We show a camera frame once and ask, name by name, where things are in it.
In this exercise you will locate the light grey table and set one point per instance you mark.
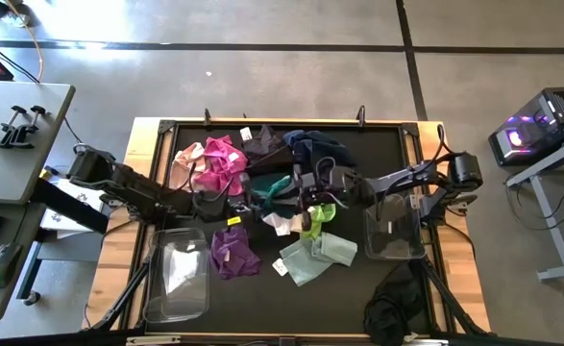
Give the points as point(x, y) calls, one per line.
point(12, 168)

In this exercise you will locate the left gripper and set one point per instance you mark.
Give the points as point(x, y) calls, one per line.
point(219, 204)

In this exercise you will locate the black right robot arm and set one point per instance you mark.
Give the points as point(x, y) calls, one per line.
point(406, 178)

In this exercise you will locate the grey desk white frame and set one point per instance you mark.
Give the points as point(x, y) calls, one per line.
point(550, 161)

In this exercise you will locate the dark green towel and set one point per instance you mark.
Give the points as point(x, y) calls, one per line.
point(262, 185)

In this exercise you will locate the black computer tower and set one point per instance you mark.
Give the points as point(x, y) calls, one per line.
point(536, 130)

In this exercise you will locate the black aluminium table frame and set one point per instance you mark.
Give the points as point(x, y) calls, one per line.
point(165, 127)

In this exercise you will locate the white towel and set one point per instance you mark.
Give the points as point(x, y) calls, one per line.
point(281, 223)

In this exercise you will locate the pink towel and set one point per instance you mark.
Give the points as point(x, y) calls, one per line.
point(221, 158)

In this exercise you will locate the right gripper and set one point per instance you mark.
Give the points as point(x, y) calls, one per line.
point(332, 187)

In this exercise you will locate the black beam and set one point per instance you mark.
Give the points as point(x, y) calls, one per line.
point(70, 206)

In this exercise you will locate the dark grey desk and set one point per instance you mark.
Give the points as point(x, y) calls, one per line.
point(3, 307)

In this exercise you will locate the peach towel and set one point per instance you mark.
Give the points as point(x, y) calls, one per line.
point(183, 161)

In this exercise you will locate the black frame strut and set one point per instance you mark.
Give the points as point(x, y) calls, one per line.
point(457, 307)
point(120, 297)

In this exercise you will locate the dark grey tagged towel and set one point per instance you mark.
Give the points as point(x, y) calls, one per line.
point(267, 144)

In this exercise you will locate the black table edge clamp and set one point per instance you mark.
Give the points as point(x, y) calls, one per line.
point(360, 116)
point(207, 117)

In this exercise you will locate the white cardboard box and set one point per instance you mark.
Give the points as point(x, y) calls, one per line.
point(53, 222)

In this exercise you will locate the clear plastic bin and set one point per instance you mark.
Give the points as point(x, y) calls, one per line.
point(178, 269)
point(392, 235)

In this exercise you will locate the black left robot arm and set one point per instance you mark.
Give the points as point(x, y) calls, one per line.
point(132, 185)

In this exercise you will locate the lime green towel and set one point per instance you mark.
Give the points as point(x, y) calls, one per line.
point(322, 214)

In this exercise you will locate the black screw clamp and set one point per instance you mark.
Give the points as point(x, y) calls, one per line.
point(29, 127)
point(7, 134)

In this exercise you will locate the pale blue-green towel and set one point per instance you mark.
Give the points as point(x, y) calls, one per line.
point(310, 262)

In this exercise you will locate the navy blue towel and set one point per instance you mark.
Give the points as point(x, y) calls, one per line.
point(320, 141)

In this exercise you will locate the black computer mouse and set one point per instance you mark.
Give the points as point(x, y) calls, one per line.
point(4, 264)

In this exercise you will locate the purple towel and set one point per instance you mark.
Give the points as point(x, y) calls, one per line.
point(233, 252)

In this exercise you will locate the black towel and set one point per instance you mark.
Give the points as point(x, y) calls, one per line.
point(389, 307)

